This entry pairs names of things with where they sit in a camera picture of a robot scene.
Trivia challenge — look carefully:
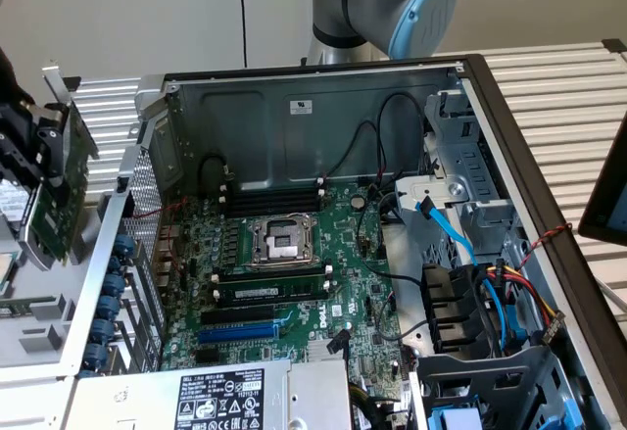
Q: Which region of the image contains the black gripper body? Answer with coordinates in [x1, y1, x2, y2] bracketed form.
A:
[0, 45, 39, 186]

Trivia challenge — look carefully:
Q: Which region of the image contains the green graphics card silver bracket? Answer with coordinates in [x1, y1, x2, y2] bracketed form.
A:
[18, 60, 100, 272]

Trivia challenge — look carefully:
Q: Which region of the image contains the silver CPU chip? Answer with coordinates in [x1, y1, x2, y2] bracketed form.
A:
[0, 251, 24, 299]

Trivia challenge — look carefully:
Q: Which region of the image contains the grey parts rack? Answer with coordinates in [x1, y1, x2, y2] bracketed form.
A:
[0, 189, 121, 377]

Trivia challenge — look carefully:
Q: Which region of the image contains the open grey PC case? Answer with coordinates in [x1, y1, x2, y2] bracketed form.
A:
[57, 52, 627, 430]

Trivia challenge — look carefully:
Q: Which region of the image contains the black RAM slot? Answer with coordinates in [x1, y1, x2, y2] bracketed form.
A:
[218, 177, 327, 199]
[225, 204, 324, 218]
[211, 263, 335, 285]
[218, 193, 327, 212]
[225, 191, 324, 205]

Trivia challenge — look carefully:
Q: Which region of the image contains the silver CPU socket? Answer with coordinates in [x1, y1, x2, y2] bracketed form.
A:
[243, 212, 318, 271]

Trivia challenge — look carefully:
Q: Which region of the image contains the long black expansion slot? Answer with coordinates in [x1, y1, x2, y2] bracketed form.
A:
[199, 305, 276, 327]

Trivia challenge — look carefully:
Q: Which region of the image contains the blue expansion slot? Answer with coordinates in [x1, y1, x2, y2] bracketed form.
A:
[196, 322, 291, 347]

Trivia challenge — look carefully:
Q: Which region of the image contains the grey power supply unit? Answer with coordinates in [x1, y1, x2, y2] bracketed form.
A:
[62, 357, 355, 430]

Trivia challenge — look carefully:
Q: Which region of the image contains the green motherboard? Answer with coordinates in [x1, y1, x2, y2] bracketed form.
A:
[157, 180, 418, 405]

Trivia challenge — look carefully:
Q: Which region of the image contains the silver chipset heatsink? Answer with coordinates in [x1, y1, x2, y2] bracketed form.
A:
[305, 337, 347, 363]

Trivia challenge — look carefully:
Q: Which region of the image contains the black front panel connector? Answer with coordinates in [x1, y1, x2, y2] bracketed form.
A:
[325, 327, 352, 356]

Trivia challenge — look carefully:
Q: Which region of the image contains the grey metal disk bay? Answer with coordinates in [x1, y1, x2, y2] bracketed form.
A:
[421, 87, 523, 235]

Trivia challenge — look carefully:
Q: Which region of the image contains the black plastic fan shroud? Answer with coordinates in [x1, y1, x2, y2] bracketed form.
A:
[420, 262, 494, 354]

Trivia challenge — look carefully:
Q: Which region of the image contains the blue grey disk bay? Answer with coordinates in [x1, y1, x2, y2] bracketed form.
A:
[409, 344, 598, 430]

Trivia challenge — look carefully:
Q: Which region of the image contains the black monitor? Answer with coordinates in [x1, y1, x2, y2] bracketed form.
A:
[577, 110, 627, 245]

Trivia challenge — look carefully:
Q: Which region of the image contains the red black twisted wire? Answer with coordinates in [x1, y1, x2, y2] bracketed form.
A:
[517, 221, 574, 270]
[130, 196, 191, 255]

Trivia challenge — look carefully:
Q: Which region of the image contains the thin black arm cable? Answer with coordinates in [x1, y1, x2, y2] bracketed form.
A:
[238, 0, 248, 68]

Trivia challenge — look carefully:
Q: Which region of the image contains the blue disk data wire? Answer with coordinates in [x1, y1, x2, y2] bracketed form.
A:
[413, 195, 528, 356]

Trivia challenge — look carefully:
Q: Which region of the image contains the yellow power wire bundle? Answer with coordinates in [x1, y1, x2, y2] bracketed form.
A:
[348, 381, 396, 430]

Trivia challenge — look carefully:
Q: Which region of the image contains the coloured disk power wire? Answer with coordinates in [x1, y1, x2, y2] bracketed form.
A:
[482, 262, 565, 346]

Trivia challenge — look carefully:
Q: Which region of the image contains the white cable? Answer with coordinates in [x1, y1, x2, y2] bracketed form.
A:
[593, 275, 627, 314]

